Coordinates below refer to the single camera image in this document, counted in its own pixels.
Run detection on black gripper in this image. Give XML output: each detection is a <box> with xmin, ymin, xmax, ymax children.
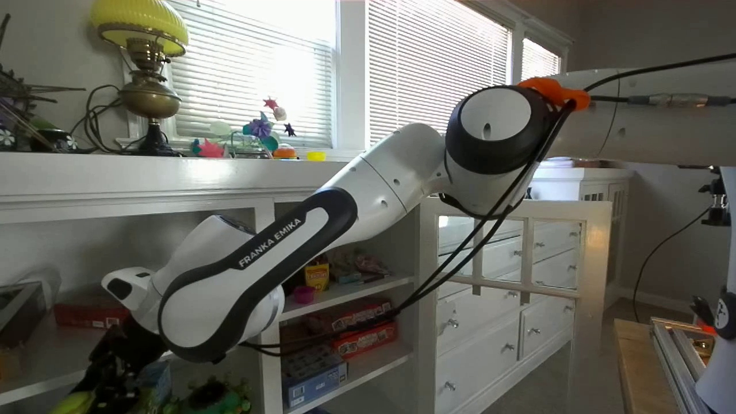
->
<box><xmin>72</xmin><ymin>315</ymin><xmax>169</xmax><ymax>414</ymax></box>

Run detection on green tennis ball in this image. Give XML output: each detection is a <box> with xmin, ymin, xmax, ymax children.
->
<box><xmin>51</xmin><ymin>389</ymin><xmax>98</xmax><ymax>414</ymax></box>

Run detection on long white shelf cabinet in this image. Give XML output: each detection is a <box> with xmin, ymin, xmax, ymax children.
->
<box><xmin>0</xmin><ymin>153</ymin><xmax>444</xmax><ymax>414</ymax></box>

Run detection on white glass-pane cabinet door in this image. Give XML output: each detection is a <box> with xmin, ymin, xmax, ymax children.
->
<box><xmin>418</xmin><ymin>195</ymin><xmax>616</xmax><ymax>414</ymax></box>

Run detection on flat red game box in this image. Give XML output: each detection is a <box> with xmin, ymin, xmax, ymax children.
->
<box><xmin>52</xmin><ymin>289</ymin><xmax>133</xmax><ymax>335</ymax></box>

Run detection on green plush toy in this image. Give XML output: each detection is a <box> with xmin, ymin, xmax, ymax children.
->
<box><xmin>160</xmin><ymin>373</ymin><xmax>256</xmax><ymax>414</ymax></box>

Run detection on red board game box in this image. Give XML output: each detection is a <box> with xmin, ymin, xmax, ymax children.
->
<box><xmin>308</xmin><ymin>297</ymin><xmax>398</xmax><ymax>341</ymax></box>
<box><xmin>277</xmin><ymin>319</ymin><xmax>400</xmax><ymax>363</ymax></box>

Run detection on pink and teal toy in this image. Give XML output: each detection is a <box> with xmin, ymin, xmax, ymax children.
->
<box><xmin>185</xmin><ymin>135</ymin><xmax>230</xmax><ymax>162</ymax></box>

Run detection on small colourful toy pile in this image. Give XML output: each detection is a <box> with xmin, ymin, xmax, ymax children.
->
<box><xmin>331</xmin><ymin>249</ymin><xmax>391</xmax><ymax>287</ymax></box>

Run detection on spiky air plant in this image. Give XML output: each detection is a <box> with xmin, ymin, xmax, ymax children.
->
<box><xmin>0</xmin><ymin>11</ymin><xmax>87</xmax><ymax>154</ymax></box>

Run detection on brass lamp with yellow shade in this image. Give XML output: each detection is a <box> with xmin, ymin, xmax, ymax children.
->
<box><xmin>87</xmin><ymin>0</ymin><xmax>191</xmax><ymax>159</ymax></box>

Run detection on colourful toys on shelf top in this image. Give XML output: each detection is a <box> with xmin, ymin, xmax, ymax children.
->
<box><xmin>227</xmin><ymin>97</ymin><xmax>298</xmax><ymax>159</ymax></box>

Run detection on white dresser with drawers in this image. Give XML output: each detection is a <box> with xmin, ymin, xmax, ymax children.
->
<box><xmin>434</xmin><ymin>157</ymin><xmax>634</xmax><ymax>414</ymax></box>

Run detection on wooden table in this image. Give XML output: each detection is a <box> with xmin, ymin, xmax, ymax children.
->
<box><xmin>612</xmin><ymin>315</ymin><xmax>685</xmax><ymax>414</ymax></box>

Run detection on green framed board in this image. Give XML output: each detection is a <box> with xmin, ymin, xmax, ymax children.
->
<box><xmin>649</xmin><ymin>312</ymin><xmax>724</xmax><ymax>414</ymax></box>

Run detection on black round figure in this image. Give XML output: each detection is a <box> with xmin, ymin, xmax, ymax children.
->
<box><xmin>687</xmin><ymin>287</ymin><xmax>736</xmax><ymax>343</ymax></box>

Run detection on dark tray with frame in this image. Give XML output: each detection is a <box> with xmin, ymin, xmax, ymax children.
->
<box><xmin>0</xmin><ymin>278</ymin><xmax>51</xmax><ymax>353</ymax></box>

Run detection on black lamp cord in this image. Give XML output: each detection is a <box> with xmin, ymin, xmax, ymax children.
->
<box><xmin>66</xmin><ymin>84</ymin><xmax>130</xmax><ymax>154</ymax></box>

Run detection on orange cable clip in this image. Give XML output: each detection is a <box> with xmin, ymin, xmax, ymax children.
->
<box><xmin>514</xmin><ymin>74</ymin><xmax>594</xmax><ymax>115</ymax></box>

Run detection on black camera cable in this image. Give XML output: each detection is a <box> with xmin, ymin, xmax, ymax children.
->
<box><xmin>628</xmin><ymin>205</ymin><xmax>713</xmax><ymax>325</ymax></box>

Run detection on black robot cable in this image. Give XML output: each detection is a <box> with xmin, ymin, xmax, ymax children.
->
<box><xmin>242</xmin><ymin>48</ymin><xmax>736</xmax><ymax>360</ymax></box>

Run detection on black camera on tripod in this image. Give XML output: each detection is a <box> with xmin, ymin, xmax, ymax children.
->
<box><xmin>675</xmin><ymin>162</ymin><xmax>736</xmax><ymax>230</ymax></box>

